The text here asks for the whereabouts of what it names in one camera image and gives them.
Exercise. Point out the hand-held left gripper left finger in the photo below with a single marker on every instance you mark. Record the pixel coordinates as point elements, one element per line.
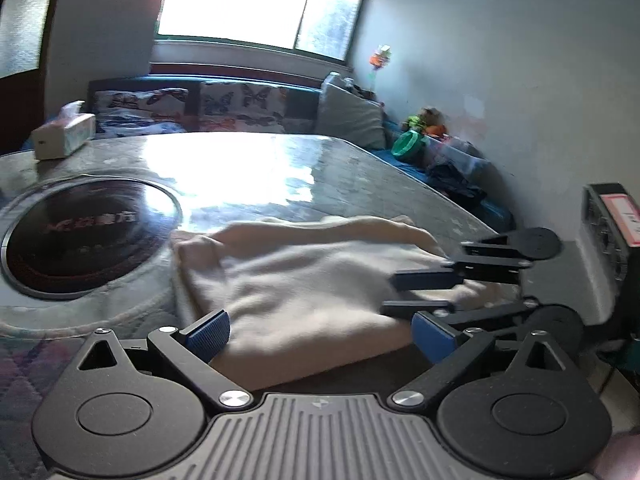
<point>210,335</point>

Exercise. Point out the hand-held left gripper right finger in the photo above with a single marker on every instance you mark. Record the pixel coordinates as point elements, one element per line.
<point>432,337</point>

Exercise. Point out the wide butterfly print cushion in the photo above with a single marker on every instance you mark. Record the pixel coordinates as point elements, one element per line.
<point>140,110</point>

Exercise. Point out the blue corner sofa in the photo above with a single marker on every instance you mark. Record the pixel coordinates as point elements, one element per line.
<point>300,105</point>

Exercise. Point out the cream knit garment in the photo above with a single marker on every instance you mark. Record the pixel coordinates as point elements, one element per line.
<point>300,300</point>

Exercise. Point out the window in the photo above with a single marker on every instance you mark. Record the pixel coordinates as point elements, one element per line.
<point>240,0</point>

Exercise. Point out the grey pillow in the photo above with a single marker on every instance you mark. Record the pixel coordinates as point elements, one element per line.
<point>350,115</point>

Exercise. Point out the dark wooden glass-panel door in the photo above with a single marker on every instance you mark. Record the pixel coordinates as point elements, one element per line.
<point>22,15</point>

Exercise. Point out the green plastic bucket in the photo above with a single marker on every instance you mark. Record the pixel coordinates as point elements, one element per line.
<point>407,145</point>

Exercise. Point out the square butterfly print cushion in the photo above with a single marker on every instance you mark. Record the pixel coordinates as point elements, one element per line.
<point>245,107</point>

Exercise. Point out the dark blue clothes pile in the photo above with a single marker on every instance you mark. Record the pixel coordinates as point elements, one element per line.
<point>455,182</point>

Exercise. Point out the round black induction cooktop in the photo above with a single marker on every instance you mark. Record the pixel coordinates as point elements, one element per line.
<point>85,240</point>

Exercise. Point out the white tissue box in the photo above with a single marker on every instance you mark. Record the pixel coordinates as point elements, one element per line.
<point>62,135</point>

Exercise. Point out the clear plastic storage box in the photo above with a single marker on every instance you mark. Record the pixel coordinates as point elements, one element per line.
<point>460,155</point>

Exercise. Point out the grey quilted star table cover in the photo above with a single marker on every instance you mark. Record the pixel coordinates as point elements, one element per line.
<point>350,180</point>

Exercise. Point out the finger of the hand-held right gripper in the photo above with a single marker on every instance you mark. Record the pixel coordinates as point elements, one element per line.
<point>415,307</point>
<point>425,279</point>

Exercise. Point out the colourful pinwheel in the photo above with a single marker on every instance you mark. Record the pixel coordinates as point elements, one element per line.
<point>380,57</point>

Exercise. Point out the green brown plush toy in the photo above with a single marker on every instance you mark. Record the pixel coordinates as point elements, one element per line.
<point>425,120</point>

